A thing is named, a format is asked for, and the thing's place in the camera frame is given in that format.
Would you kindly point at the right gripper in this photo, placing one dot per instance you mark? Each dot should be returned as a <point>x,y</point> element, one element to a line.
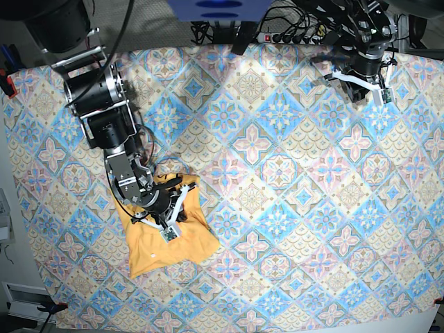
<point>163,210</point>

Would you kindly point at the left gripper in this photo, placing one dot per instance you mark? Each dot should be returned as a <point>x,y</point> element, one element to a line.
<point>366,74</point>

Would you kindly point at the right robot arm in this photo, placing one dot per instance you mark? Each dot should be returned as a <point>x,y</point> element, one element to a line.
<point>97,98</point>

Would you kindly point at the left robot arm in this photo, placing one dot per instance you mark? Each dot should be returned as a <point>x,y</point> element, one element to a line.
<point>360,32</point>

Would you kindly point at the white power strip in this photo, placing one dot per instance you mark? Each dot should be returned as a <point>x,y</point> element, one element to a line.
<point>280,38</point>

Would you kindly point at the black table clamp top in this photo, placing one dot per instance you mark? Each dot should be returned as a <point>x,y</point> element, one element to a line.
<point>245,34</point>

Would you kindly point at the patterned blue tablecloth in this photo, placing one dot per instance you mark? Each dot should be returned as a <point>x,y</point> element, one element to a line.
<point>327,213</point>

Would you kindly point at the orange black clamp bottom-left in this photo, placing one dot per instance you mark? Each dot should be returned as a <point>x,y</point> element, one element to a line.
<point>51,307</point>

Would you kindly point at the white box left edge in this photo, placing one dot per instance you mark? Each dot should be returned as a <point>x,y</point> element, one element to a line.
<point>7,234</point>

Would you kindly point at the white rail bottom-left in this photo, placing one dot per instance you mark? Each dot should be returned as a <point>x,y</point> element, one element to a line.
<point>23,301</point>

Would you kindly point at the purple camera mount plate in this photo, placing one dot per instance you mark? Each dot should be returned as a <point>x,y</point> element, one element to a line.
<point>233,10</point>

